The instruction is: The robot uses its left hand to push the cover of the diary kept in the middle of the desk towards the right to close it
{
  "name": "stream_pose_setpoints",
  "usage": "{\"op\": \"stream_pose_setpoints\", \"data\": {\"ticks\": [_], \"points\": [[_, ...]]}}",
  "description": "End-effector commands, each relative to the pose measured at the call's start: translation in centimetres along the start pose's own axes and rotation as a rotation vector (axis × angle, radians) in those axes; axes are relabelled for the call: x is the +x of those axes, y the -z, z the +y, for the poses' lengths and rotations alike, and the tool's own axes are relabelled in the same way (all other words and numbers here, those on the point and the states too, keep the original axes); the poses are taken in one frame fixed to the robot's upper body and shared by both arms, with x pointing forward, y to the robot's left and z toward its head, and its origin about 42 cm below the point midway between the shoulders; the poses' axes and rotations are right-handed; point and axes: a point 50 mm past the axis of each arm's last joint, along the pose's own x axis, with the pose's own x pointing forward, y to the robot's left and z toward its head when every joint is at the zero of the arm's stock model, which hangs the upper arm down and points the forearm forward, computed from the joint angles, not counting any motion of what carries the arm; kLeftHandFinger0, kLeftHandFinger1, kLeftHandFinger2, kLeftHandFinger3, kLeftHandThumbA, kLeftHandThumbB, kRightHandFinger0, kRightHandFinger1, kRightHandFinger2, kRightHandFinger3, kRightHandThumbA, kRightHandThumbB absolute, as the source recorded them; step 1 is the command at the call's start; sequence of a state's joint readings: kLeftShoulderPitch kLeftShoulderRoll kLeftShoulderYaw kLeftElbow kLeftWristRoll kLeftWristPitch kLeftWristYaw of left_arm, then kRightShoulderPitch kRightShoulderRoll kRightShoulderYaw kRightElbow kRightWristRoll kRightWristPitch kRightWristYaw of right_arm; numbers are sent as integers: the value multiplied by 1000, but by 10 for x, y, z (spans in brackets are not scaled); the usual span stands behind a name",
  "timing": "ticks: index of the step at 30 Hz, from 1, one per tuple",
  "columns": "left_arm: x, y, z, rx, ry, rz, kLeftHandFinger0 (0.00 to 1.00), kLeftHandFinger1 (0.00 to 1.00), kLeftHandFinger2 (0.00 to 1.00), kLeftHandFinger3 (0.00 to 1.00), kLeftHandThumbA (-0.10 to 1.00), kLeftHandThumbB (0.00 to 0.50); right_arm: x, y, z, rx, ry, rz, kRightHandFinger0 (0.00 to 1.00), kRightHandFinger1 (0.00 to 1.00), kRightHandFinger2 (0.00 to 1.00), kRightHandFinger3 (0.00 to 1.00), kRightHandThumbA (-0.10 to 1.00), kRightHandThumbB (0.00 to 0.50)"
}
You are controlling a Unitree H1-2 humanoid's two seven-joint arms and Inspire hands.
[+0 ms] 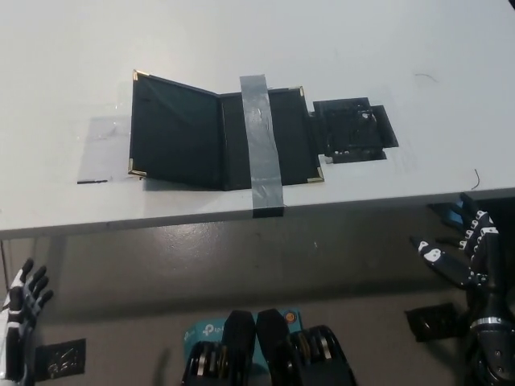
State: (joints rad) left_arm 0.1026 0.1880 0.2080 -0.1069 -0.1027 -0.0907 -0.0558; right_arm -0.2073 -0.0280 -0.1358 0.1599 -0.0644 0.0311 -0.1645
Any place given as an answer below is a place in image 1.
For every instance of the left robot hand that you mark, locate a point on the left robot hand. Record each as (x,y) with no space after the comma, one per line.
(24,305)

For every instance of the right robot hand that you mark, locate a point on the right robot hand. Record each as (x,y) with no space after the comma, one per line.
(480,257)

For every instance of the black diary with gold corners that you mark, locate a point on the black diary with gold corners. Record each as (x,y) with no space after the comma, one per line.
(177,132)

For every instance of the black and blue floor tape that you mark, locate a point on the black and blue floor tape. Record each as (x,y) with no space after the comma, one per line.
(448,213)

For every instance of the black floor tape patch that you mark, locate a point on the black floor tape patch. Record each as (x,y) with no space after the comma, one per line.
(436,323)
(60,360)

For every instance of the clear glossy tape patch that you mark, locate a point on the clear glossy tape patch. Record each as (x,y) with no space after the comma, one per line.
(105,149)

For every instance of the black taped square patch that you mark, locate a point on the black taped square patch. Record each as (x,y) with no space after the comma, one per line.
(350,128)

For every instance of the grey duct tape strip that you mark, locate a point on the grey duct tape strip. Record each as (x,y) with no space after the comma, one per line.
(260,132)

